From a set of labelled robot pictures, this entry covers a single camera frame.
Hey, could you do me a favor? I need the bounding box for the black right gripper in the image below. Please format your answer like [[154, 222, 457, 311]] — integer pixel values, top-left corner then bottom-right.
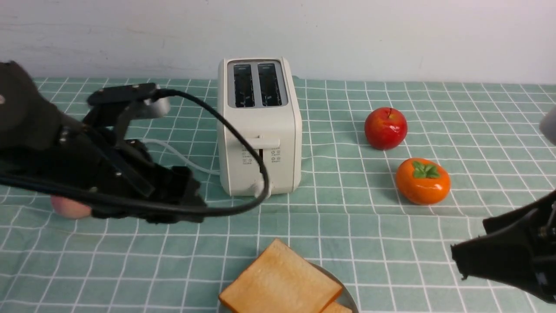
[[450, 191, 556, 304]]

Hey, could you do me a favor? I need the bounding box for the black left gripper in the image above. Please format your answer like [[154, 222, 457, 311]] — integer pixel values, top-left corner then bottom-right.
[[60, 127, 207, 220]]

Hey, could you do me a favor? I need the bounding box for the toast slice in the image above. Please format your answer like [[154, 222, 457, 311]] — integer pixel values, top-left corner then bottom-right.
[[321, 302, 353, 313], [219, 239, 342, 313]]

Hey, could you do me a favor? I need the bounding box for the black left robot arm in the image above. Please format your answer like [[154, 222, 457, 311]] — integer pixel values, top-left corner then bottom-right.
[[0, 61, 207, 224]]

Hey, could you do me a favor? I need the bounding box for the orange persimmon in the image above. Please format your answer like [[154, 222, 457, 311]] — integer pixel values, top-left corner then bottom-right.
[[395, 158, 451, 206]]

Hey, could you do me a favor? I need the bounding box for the pink peach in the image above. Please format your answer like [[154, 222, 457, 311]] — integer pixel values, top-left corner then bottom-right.
[[50, 196, 92, 220]]

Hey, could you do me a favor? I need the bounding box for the green checkered tablecloth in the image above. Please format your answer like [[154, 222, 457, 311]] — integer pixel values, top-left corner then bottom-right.
[[0, 78, 556, 313]]

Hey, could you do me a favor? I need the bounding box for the white two-slot toaster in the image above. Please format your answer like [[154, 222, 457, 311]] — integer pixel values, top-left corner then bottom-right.
[[217, 57, 302, 196]]

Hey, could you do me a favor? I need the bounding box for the red apple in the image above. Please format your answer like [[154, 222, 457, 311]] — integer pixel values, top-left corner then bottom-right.
[[364, 107, 408, 150]]

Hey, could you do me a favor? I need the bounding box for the light green plate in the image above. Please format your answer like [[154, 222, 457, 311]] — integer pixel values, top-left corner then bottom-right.
[[218, 262, 359, 313]]

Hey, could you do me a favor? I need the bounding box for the white power cable with plug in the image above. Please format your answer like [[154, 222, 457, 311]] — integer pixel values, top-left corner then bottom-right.
[[143, 138, 221, 176]]

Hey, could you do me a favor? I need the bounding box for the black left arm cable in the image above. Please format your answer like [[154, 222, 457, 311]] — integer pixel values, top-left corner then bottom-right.
[[0, 88, 271, 217]]

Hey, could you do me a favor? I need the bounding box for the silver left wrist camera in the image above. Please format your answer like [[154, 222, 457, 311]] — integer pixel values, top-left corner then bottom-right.
[[87, 83, 171, 140]]

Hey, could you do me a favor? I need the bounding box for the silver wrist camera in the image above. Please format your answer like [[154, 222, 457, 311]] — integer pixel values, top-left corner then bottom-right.
[[87, 83, 171, 140], [539, 106, 556, 146]]

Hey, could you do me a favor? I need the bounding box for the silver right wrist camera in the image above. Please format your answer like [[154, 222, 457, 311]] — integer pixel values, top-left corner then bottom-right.
[[539, 106, 556, 146]]

